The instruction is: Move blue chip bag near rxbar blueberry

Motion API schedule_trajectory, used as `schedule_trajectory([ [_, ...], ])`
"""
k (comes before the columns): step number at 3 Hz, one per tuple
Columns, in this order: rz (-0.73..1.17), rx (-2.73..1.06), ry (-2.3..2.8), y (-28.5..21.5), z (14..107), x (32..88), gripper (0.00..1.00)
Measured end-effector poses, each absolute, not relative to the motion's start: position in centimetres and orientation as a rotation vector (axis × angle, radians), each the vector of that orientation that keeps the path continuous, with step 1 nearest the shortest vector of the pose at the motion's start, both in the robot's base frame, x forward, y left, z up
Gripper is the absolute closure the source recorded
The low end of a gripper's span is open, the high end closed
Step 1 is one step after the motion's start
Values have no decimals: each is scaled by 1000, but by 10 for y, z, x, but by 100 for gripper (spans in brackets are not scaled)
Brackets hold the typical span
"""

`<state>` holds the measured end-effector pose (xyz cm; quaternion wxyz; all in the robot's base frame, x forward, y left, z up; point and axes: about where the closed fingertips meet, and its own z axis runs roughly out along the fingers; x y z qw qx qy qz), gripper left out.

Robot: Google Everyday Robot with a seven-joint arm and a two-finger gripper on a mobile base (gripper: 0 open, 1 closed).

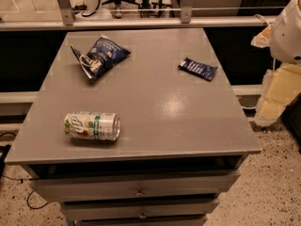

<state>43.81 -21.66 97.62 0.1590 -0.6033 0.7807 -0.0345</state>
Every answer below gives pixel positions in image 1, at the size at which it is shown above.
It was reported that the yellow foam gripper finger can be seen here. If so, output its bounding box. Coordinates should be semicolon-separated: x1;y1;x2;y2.
251;24;272;48
255;63;301;126

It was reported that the blue chip bag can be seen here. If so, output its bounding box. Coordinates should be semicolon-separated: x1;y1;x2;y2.
71;36;131;80

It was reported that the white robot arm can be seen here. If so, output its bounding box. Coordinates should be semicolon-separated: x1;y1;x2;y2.
251;0;301;127

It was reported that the blue rxbar blueberry bar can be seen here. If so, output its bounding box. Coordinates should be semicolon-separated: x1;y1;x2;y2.
178;57;217;81

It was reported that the grey drawer cabinet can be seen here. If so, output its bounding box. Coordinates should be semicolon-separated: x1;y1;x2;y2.
7;28;260;226

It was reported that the grey drawer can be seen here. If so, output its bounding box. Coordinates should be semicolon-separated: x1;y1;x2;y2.
61;198;219;220
30;169;240;202

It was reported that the top grey drawer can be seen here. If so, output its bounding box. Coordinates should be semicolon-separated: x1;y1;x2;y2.
30;169;240;202

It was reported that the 7up soda can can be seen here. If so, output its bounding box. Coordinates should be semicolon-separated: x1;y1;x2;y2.
64;111;120;141

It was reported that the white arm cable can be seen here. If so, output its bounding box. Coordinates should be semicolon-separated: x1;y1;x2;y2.
254;13;273;26

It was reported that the metal railing frame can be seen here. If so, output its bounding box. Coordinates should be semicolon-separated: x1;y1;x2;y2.
0;0;290;31

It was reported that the black floor cable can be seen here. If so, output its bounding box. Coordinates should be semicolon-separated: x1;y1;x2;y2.
0;132;50;211

